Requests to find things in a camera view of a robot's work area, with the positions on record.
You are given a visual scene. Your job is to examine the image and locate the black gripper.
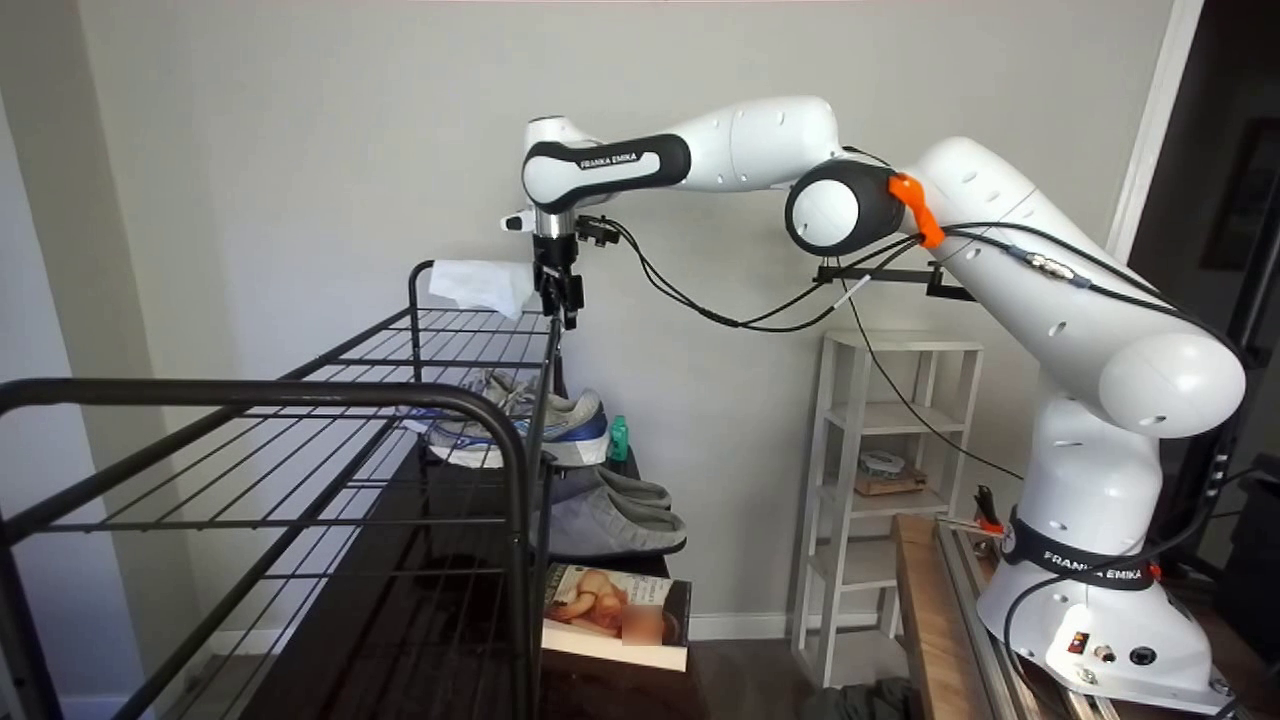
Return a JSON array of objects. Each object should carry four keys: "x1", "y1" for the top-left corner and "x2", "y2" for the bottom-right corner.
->
[{"x1": 530, "y1": 237, "x2": 585, "y2": 333}]

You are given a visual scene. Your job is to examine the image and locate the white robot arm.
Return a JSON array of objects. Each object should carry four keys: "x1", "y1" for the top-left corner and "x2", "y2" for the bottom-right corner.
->
[{"x1": 520, "y1": 96, "x2": 1248, "y2": 714}]

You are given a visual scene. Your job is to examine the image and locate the white cloth on rack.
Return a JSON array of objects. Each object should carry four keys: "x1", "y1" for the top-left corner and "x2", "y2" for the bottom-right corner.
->
[{"x1": 428, "y1": 259, "x2": 530, "y2": 320}]

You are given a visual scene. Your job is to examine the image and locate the grey blue sneaker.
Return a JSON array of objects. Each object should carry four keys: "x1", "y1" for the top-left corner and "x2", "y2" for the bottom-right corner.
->
[{"x1": 408, "y1": 372, "x2": 606, "y2": 468}]

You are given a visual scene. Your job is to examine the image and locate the green pill bottle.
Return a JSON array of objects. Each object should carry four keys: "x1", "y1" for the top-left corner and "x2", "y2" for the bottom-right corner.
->
[{"x1": 606, "y1": 416, "x2": 630, "y2": 468}]

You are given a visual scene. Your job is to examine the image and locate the grey slipper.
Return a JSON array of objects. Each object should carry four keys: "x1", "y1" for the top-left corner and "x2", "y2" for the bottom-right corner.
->
[
  {"x1": 548, "y1": 496, "x2": 688, "y2": 558},
  {"x1": 548, "y1": 465, "x2": 672, "y2": 512}
]

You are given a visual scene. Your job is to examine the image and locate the white shelf unit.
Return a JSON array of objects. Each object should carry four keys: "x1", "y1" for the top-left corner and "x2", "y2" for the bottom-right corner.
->
[{"x1": 786, "y1": 328, "x2": 985, "y2": 688}]

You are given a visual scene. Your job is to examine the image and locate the light wooden robot table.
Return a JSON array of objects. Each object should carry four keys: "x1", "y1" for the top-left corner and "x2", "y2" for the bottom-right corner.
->
[{"x1": 891, "y1": 512, "x2": 1280, "y2": 720}]

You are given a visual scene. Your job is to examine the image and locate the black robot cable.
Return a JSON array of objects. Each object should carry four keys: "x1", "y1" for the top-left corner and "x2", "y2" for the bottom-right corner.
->
[{"x1": 570, "y1": 213, "x2": 937, "y2": 334}]

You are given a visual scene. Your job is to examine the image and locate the black wire rack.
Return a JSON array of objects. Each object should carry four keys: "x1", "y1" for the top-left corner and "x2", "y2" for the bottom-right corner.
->
[{"x1": 0, "y1": 274, "x2": 560, "y2": 720}]

